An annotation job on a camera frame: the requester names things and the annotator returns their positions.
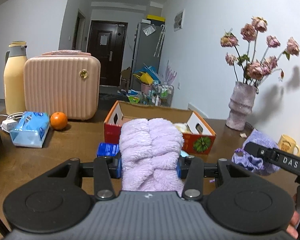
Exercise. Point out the light blue plush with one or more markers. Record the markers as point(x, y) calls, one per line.
point(183, 154)

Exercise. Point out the white charger with cable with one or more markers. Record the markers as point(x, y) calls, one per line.
point(10, 121)

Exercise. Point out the purple drawstring pouch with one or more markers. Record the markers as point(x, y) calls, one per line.
point(248, 156)

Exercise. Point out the pink textured vase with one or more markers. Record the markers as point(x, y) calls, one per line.
point(241, 105)

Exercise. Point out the yellow box on fridge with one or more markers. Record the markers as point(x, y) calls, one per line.
point(155, 18)

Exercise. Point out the pink ribbed suitcase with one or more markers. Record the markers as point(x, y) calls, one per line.
point(59, 82)

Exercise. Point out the small blue box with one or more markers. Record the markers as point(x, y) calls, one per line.
point(107, 150)

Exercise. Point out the yellow white plush toy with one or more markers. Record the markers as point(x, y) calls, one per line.
point(183, 127)

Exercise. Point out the blue tissue pack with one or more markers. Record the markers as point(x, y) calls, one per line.
point(31, 130)

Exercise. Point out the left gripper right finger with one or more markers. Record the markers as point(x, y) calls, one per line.
point(191, 169)

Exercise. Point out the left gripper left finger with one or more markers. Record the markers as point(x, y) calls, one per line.
point(106, 168)

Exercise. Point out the person right hand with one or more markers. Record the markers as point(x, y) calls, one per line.
point(291, 230)

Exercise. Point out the wire trolley with bottles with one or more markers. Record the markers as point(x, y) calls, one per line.
point(161, 95)

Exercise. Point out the cream thermos jug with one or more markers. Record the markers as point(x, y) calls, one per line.
point(15, 60)

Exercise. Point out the lilac fluffy towel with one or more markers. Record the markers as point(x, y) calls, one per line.
point(149, 161)

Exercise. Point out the yellow bear mug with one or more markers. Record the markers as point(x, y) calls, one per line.
point(289, 145)

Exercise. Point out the orange fruit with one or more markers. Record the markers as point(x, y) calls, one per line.
point(58, 120)

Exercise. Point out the fallen rose petal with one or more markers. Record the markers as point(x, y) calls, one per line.
point(243, 135)

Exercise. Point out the dark entrance door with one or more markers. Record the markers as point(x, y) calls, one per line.
point(107, 43)

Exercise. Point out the grey refrigerator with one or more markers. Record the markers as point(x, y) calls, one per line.
point(147, 50)

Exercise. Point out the red cardboard box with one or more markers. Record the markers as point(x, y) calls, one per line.
point(158, 118)

